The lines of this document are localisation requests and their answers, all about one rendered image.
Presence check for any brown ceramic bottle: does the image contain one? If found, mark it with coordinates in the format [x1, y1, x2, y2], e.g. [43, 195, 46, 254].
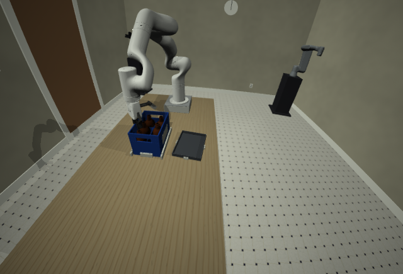
[145, 115, 155, 127]
[158, 116, 164, 127]

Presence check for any blue bottle crate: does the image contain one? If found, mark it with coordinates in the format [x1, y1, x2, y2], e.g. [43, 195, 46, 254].
[128, 110, 170, 157]

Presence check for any brown glass bottle with green label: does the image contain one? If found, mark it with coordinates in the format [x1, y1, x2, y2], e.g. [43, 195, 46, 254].
[153, 122, 161, 135]

